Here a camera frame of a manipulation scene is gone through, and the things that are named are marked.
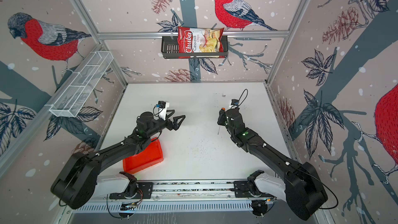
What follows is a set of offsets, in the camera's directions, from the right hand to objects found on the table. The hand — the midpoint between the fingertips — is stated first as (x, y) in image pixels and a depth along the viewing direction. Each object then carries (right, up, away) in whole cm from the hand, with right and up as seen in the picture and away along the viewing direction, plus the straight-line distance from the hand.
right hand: (218, 113), depth 83 cm
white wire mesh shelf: (-71, +7, -12) cm, 72 cm away
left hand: (-21, 0, -3) cm, 21 cm away
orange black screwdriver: (0, -1, -10) cm, 10 cm away
